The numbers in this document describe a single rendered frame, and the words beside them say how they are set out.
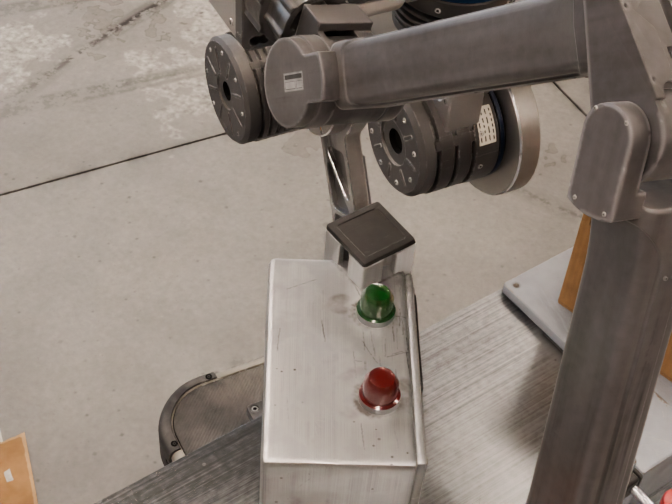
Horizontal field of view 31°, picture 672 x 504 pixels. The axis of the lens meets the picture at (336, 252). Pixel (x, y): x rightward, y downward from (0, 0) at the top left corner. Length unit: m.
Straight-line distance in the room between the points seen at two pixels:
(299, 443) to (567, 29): 0.30
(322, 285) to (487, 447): 0.76
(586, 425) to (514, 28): 0.27
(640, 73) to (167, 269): 2.21
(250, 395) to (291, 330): 1.52
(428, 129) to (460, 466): 0.42
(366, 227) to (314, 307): 0.07
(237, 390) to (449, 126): 1.04
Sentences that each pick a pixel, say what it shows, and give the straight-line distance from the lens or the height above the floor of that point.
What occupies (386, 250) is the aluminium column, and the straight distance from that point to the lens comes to 0.80.
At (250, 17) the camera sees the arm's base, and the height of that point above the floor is 1.44.
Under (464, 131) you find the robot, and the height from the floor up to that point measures 1.17.
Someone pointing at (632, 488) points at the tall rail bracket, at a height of 0.96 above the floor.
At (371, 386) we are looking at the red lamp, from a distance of 0.73.
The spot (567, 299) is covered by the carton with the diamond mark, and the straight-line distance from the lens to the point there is 1.67.
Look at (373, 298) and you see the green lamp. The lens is 0.78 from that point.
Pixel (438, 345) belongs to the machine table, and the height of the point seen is 0.83.
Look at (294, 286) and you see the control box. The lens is 0.81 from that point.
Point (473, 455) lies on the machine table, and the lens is 1.53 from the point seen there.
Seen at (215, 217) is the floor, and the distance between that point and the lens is 2.96.
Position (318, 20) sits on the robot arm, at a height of 1.48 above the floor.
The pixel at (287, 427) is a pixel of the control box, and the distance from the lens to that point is 0.73.
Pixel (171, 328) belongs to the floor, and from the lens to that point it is 2.72.
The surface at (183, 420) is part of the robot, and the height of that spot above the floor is 0.24.
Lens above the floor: 2.07
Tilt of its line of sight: 46 degrees down
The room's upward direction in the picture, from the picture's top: 5 degrees clockwise
